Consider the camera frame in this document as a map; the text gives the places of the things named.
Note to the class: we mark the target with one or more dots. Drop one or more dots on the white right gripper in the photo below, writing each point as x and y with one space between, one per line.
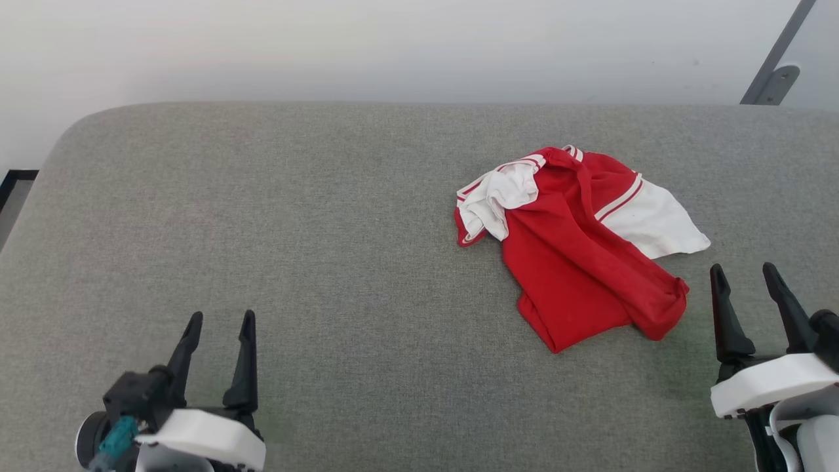
773 383

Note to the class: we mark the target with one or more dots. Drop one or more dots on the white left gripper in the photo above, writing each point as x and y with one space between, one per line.
203 436

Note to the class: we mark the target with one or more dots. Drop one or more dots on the red and white garment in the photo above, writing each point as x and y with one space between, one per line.
577 262

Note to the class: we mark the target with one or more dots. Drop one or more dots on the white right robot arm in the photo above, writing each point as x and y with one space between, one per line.
816 439

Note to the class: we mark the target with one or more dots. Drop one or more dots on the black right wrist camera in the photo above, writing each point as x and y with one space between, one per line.
827 337

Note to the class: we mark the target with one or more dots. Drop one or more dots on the grey metal frame bracket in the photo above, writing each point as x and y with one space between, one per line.
777 65

